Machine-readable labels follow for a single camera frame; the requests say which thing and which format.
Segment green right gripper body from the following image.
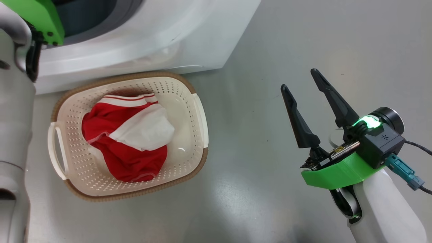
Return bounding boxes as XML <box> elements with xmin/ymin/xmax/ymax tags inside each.
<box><xmin>300</xmin><ymin>140</ymin><xmax>385</xmax><ymax>189</ymax></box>

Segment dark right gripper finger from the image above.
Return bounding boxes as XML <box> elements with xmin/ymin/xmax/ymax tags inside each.
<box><xmin>310</xmin><ymin>69</ymin><xmax>360</xmax><ymax>129</ymax></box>
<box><xmin>280</xmin><ymin>84</ymin><xmax>321</xmax><ymax>149</ymax></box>

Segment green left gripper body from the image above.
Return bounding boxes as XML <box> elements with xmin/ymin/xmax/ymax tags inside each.
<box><xmin>2</xmin><ymin>0</ymin><xmax>64</xmax><ymax>46</ymax></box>

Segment red and white garment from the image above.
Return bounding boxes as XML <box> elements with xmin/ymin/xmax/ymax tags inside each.
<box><xmin>81</xmin><ymin>94</ymin><xmax>175</xmax><ymax>183</ymax></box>

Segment cream basket with brown rim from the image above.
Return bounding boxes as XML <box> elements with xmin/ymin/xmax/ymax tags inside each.
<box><xmin>47</xmin><ymin>71</ymin><xmax>209</xmax><ymax>202</ymax></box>

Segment white front-load washing machine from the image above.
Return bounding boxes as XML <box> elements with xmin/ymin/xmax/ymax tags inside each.
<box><xmin>34</xmin><ymin>0</ymin><xmax>262</xmax><ymax>95</ymax></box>

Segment right black cable teal connector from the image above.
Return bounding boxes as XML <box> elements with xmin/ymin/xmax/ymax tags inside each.
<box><xmin>385</xmin><ymin>154</ymin><xmax>432</xmax><ymax>195</ymax></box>

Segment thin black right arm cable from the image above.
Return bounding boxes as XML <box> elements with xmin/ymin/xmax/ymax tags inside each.
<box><xmin>404</xmin><ymin>140</ymin><xmax>432</xmax><ymax>156</ymax></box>

